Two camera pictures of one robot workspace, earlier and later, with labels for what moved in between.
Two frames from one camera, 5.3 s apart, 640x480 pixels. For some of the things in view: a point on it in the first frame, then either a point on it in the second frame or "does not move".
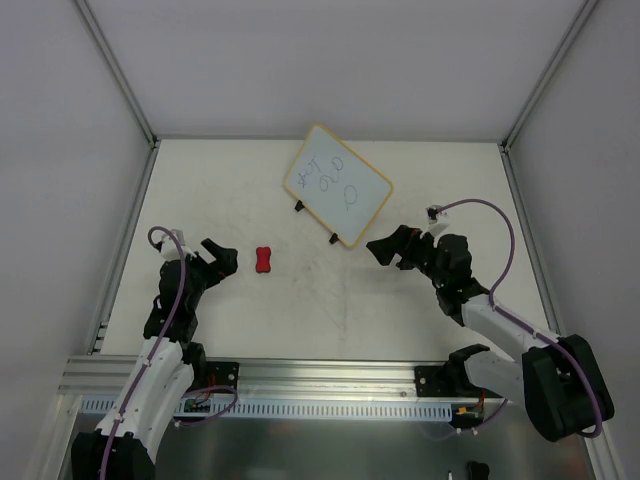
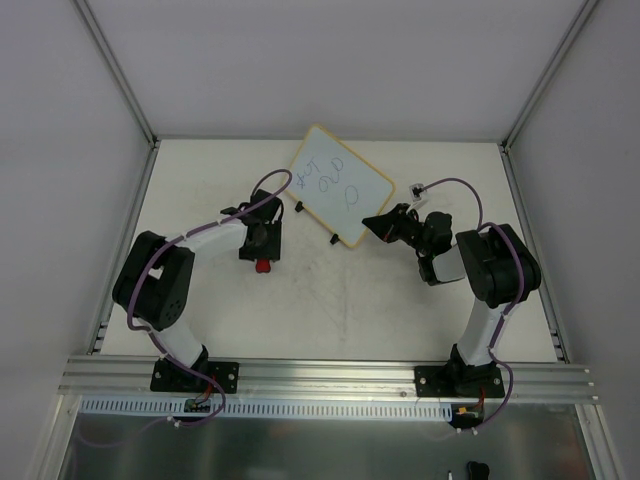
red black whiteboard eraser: x=263 y=259 does not move
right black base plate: x=427 y=387 does not move
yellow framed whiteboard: x=343 y=191 does not move
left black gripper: x=204 y=265 → x=260 y=251
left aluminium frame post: x=118 y=71 does not move
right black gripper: x=410 y=248 → x=398 y=226
